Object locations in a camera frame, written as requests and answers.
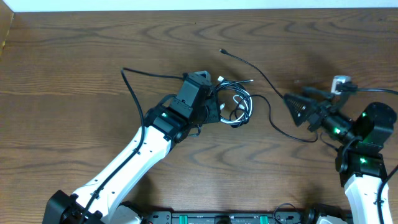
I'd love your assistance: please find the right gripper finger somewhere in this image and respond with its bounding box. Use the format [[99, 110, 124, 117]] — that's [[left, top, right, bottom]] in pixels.
[[284, 93, 317, 126], [303, 86, 335, 100]]

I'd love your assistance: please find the white cable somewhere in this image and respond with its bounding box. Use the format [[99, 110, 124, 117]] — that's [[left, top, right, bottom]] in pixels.
[[216, 75, 253, 124]]

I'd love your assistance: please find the thin black cable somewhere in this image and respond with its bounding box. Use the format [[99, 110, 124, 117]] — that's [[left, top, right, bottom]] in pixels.
[[218, 49, 318, 143]]

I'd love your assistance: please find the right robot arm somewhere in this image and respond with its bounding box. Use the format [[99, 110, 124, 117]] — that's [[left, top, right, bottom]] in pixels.
[[284, 85, 397, 223]]

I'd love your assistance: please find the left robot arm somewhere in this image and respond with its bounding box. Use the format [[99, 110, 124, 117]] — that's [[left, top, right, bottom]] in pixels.
[[43, 71, 220, 223]]

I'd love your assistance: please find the cardboard panel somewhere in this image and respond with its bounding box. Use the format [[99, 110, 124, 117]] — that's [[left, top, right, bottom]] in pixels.
[[0, 0, 14, 55]]

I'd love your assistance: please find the left camera cable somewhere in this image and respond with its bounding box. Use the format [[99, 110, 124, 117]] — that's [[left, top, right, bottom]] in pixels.
[[77, 67, 187, 224]]

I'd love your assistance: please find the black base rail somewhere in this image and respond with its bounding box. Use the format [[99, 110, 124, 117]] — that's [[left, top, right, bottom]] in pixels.
[[141, 211, 303, 224]]

